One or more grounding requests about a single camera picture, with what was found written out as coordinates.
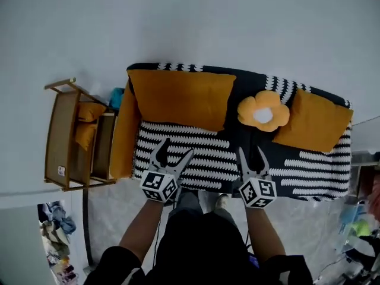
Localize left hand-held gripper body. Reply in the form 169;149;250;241
139;164;179;203

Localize pile of assorted clutter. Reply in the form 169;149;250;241
37;200;80;285

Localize pink cloth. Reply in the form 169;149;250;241
366;176;380;216

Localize person's grey trousers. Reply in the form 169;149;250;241
167;188;202;219

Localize teal object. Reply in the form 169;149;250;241
109;87;125;110

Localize person's left forearm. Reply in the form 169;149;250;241
118;199;164;262

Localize person's shoe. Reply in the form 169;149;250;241
214;193;231;210

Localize person's right forearm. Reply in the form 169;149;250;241
245;206;286;264

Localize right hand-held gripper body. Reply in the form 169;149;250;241
238;175;277;210

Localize wooden table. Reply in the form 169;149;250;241
350;151;380;200

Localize blue and green items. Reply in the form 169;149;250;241
338;203;375;240

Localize wooden rattan armchair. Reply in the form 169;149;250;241
43;77;119;192

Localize black white patterned sofa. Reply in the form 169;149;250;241
126;62;354;202

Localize large orange pillow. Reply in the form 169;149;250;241
127;69;238;132

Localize long orange armrest cushion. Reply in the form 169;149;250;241
109;80;143;180

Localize person's black clothing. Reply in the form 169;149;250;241
83;209;314;285

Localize black floor strip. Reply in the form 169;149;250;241
82;188;96;267

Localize orange flower cushion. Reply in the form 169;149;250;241
236;90;291;132

